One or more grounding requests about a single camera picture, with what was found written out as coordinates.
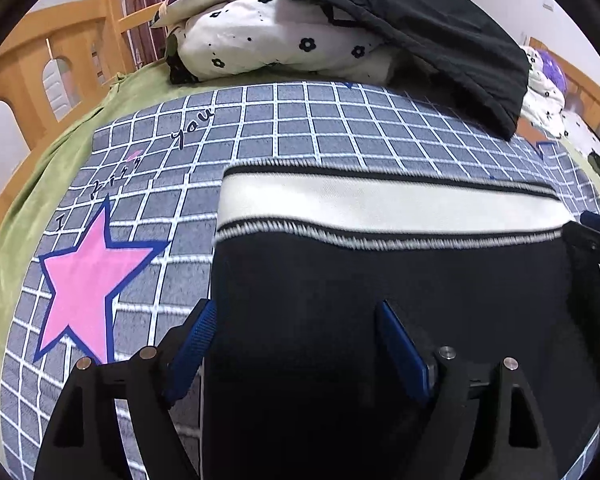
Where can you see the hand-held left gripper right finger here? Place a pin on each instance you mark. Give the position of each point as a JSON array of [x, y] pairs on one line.
[[400, 352]]

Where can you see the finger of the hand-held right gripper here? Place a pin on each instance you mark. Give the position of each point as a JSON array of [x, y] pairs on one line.
[[592, 237]]

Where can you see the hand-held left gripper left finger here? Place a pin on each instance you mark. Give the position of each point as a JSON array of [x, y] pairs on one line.
[[195, 352]]

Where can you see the black pants with white waistband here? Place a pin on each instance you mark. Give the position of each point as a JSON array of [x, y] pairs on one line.
[[380, 285]]

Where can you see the white floral cloth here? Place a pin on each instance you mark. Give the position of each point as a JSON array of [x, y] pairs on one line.
[[545, 100]]

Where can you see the grey checked blanket pink stars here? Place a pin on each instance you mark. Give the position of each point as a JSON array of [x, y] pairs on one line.
[[330, 125]]

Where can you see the green bed sheet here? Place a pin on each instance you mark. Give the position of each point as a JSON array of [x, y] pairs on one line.
[[40, 160]]

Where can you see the black jacket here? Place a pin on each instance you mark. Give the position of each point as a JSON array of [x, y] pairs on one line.
[[430, 25]]

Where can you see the dark cloth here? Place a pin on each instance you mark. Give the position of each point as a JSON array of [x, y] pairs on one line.
[[180, 71]]

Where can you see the white quilt black flowers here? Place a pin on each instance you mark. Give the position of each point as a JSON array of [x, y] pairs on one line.
[[260, 35]]

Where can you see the white wall socket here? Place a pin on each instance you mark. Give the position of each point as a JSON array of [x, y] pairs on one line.
[[549, 6]]

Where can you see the wooden bed frame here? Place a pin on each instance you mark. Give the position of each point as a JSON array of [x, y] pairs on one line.
[[25, 60]]

